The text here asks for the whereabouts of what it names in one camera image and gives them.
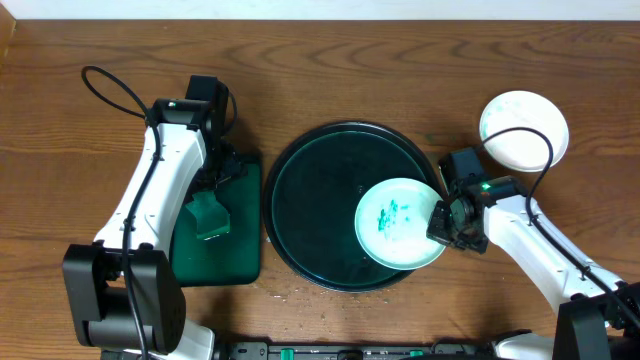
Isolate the dark green sponge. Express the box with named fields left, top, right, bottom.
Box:
left=186, top=191, right=231, bottom=240

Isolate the white plate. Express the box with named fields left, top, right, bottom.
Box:
left=354, top=178, right=445, bottom=271
left=479, top=90, right=570, bottom=173

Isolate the white plate back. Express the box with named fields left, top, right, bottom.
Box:
left=479, top=90, right=570, bottom=173

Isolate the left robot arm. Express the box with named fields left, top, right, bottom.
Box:
left=62, top=95, right=237, bottom=359

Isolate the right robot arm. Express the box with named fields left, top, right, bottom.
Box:
left=427, top=176, right=639, bottom=359

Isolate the green rectangular tray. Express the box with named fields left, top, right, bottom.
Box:
left=171, top=155, right=262, bottom=287

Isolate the round black tray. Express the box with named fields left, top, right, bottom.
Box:
left=263, top=121, right=441, bottom=293

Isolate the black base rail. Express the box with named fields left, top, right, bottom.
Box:
left=212, top=342, right=497, bottom=360

